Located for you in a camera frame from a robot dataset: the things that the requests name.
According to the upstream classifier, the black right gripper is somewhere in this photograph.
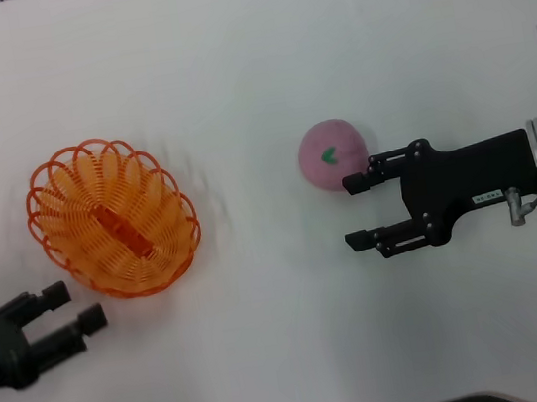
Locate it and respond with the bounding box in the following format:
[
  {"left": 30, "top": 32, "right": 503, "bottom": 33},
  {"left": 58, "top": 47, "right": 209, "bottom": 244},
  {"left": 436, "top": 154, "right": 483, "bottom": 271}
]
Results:
[{"left": 332, "top": 122, "right": 537, "bottom": 265}]

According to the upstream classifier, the pink plush peach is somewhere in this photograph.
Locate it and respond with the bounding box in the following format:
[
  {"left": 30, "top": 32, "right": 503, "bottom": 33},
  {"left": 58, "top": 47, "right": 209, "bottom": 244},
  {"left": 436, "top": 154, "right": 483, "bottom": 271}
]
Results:
[{"left": 293, "top": 115, "right": 376, "bottom": 198}]

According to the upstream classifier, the orange plastic woven basket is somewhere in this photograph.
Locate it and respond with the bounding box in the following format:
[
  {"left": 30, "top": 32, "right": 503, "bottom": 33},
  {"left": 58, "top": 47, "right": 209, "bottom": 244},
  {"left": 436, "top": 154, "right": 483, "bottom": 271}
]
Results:
[{"left": 16, "top": 125, "right": 211, "bottom": 312}]

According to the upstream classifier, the silver cable connector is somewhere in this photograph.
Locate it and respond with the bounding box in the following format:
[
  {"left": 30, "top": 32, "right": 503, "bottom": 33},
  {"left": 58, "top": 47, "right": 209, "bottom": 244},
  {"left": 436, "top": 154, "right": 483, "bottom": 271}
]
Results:
[{"left": 504, "top": 182, "right": 537, "bottom": 228}]

